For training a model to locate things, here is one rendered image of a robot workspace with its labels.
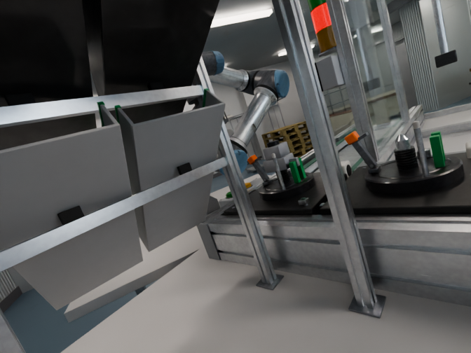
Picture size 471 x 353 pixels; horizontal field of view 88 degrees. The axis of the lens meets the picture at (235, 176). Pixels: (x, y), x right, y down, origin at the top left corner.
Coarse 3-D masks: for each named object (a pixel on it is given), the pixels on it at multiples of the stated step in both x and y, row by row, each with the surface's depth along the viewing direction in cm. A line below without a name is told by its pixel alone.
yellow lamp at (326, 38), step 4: (324, 28) 58; (328, 28) 58; (332, 28) 58; (320, 32) 59; (324, 32) 58; (328, 32) 58; (332, 32) 58; (320, 36) 59; (324, 36) 59; (328, 36) 58; (332, 36) 58; (320, 40) 60; (324, 40) 59; (328, 40) 58; (332, 40) 58; (320, 44) 60; (324, 44) 59; (328, 44) 59; (332, 44) 58; (336, 44) 58; (320, 48) 61; (324, 48) 60; (328, 48) 59; (320, 52) 62
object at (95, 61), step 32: (96, 0) 22; (128, 0) 22; (160, 0) 24; (192, 0) 26; (96, 32) 25; (128, 32) 25; (160, 32) 27; (192, 32) 30; (96, 64) 29; (128, 64) 29; (160, 64) 31; (192, 64) 35
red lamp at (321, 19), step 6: (318, 6) 57; (324, 6) 57; (312, 12) 59; (318, 12) 58; (324, 12) 57; (312, 18) 60; (318, 18) 58; (324, 18) 57; (318, 24) 58; (324, 24) 58; (330, 24) 58; (318, 30) 59
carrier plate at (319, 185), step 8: (320, 176) 62; (344, 176) 57; (320, 184) 56; (256, 192) 68; (312, 192) 53; (320, 192) 51; (256, 200) 60; (264, 200) 58; (280, 200) 54; (288, 200) 53; (296, 200) 51; (312, 200) 48; (320, 200) 47; (232, 208) 61; (256, 208) 55; (264, 208) 53; (272, 208) 51; (280, 208) 50; (288, 208) 48; (296, 208) 47; (304, 208) 46; (312, 208) 44
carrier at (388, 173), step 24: (408, 144) 41; (432, 144) 38; (360, 168) 58; (384, 168) 46; (408, 168) 41; (432, 168) 39; (456, 168) 36; (360, 192) 44; (384, 192) 40; (408, 192) 38; (432, 192) 36; (456, 192) 33
